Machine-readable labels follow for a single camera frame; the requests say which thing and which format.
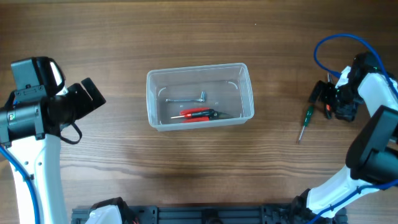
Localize orange black needle-nose pliers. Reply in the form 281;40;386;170
324;73;333;119

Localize silver socket wrench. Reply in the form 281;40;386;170
165;91;206;103

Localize clear plastic storage container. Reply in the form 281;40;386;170
146;63;254;131

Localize green handled screwdriver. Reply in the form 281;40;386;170
297;105;314;144

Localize black red screwdriver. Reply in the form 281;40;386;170
172;108;217;119

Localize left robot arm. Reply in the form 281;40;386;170
1;57;106;223

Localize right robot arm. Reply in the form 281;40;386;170
288;52;397;223

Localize left blue cable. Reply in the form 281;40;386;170
0;144;41;224

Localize red handled snips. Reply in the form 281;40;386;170
173;108;233;123

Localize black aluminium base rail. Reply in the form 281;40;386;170
71;203;348;224

